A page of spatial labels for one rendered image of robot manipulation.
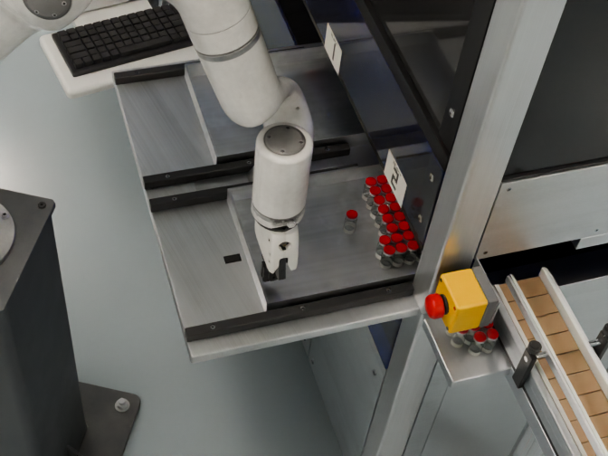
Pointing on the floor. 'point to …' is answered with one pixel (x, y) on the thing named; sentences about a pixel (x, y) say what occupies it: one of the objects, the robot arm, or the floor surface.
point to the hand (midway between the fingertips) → (270, 270)
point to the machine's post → (466, 196)
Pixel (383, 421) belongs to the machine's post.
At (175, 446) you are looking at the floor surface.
